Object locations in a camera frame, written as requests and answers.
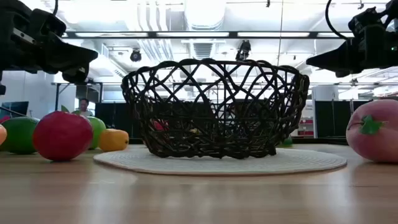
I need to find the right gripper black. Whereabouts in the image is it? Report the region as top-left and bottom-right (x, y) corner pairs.
(306, 0), (398, 78)

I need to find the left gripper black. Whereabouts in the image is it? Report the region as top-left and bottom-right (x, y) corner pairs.
(0, 0), (99, 84)

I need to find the green plastic lime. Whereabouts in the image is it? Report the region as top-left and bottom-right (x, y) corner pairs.
(86, 116), (107, 150)
(0, 116), (40, 155)

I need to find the red plastic apple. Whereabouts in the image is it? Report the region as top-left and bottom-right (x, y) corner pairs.
(32, 111), (94, 162)

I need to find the pink plastic peach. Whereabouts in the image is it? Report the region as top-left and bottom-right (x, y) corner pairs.
(345, 99), (398, 164)

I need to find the red plastic bell pepper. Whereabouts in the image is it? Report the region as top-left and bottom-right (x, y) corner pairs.
(153, 119), (169, 132)

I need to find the dark woven wire basket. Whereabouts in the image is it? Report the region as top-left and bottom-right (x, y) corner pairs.
(121, 58), (310, 160)

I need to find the person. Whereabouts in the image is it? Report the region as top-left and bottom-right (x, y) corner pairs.
(77, 98), (94, 118)

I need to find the black partition panel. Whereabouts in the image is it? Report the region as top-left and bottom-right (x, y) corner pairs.
(95, 101), (139, 139)
(314, 99), (373, 139)

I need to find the black ceiling spotlight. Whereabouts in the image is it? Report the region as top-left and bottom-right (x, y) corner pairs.
(234, 39), (252, 62)
(129, 49), (142, 63)

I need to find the white shelf with red bins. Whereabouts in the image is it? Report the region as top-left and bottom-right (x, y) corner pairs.
(297, 104), (315, 138)

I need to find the dark computer monitor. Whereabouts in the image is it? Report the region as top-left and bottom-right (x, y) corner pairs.
(0, 101), (30, 119)

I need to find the yellow plastic lemon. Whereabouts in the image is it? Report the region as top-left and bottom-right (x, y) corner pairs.
(98, 128), (130, 152)

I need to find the green plastic vegetable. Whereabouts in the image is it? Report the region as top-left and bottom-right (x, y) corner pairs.
(279, 136), (294, 148)

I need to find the round white woven placemat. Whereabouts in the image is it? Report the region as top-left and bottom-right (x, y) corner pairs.
(93, 145), (348, 177)

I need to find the black metal frame stand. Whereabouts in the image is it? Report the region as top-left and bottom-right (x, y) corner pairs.
(51, 82), (104, 113)

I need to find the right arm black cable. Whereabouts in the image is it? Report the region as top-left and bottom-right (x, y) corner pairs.
(324, 0), (348, 40)

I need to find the black overhead light rail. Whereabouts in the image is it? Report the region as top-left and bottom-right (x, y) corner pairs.
(62, 30), (355, 40)

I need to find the silver ceiling ventilation duct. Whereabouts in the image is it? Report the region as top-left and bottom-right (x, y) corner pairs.
(183, 0), (227, 31)

